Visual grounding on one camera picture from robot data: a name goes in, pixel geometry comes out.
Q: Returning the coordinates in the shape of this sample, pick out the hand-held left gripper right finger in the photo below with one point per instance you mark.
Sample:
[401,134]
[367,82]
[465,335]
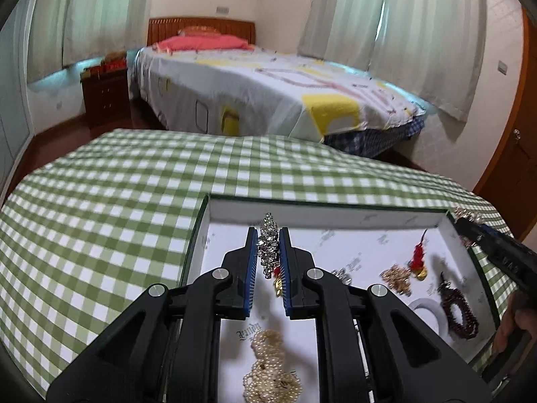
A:
[286,273]

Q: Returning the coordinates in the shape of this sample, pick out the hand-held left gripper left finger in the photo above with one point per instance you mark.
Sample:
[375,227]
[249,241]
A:
[249,273]

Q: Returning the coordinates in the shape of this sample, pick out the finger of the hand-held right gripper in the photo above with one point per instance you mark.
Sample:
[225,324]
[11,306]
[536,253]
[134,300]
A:
[499,252]

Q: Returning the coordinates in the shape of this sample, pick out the silver rhinestone hair clip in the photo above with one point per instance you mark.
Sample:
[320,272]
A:
[268,243]

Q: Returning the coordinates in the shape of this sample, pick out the small silver rhinestone clip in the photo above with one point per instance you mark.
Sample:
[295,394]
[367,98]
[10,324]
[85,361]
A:
[342,276]

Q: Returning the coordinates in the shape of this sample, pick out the white bangle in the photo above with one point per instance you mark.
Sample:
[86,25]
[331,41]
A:
[419,302]

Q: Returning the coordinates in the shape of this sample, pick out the green jewelry box tray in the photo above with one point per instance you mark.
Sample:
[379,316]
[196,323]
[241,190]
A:
[377,239]

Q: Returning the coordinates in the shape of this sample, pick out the person's right hand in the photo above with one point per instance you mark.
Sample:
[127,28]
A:
[524,319]

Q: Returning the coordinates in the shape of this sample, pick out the wooden door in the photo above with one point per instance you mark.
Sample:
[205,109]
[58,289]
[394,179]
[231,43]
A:
[512,155]

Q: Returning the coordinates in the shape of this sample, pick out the green checkered tablecloth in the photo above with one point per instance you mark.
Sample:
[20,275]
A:
[105,201]

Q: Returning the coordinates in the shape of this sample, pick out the bed with printed sheet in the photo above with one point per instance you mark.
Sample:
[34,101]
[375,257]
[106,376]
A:
[251,88]

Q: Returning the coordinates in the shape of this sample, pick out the pale green curtain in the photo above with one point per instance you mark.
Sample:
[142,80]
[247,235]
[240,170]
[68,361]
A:
[92,12]
[340,12]
[432,37]

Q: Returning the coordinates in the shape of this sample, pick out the wooden nightstand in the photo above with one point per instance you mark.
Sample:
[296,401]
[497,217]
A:
[105,98]

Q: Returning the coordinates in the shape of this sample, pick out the pink pillow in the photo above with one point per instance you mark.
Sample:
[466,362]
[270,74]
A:
[201,43]

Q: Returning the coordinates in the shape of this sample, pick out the red box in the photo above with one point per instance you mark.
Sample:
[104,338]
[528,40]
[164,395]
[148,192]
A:
[114,66]

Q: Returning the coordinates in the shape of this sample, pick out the red patterned pillow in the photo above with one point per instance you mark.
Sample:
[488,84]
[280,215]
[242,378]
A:
[197,30]

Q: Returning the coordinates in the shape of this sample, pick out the wooden headboard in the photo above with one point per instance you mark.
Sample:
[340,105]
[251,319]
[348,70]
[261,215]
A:
[201,27]

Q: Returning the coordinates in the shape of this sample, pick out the white wardrobe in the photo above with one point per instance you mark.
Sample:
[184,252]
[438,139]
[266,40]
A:
[12,126]

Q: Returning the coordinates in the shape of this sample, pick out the wall switch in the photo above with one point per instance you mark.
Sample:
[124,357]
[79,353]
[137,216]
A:
[502,67]

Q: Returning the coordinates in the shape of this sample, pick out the wall outlet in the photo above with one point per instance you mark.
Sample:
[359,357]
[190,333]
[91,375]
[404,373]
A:
[222,9]

